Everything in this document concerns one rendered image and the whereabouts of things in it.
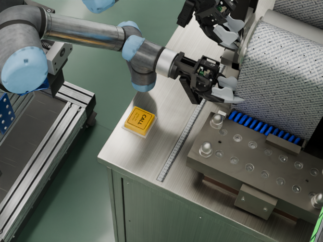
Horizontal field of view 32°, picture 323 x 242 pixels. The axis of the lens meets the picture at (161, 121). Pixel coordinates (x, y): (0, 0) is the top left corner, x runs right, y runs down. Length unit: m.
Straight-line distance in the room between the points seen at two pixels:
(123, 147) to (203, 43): 0.47
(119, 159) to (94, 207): 0.93
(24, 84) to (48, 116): 1.12
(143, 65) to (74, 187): 1.16
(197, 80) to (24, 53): 0.46
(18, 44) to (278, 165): 0.74
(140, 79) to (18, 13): 0.40
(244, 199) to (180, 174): 0.22
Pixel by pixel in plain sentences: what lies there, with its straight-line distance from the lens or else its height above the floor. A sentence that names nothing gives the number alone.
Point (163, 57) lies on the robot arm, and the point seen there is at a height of 1.15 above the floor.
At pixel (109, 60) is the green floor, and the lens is 2.96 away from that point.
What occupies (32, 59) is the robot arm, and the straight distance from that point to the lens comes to 1.40.
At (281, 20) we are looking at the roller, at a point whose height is 1.23.
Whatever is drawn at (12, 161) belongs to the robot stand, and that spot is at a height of 0.21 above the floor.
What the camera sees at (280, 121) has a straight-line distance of 1.57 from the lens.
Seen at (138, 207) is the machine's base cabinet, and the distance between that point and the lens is 1.87.
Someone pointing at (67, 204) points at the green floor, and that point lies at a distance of 2.59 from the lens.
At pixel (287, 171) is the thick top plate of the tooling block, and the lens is 1.55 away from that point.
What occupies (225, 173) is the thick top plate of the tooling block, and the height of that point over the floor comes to 1.03.
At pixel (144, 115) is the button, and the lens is 1.70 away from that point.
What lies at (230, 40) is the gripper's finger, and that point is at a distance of 1.45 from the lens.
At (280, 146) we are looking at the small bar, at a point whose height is 1.05.
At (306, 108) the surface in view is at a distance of 1.49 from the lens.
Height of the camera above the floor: 2.38
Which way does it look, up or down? 60 degrees down
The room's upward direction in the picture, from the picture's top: 4 degrees clockwise
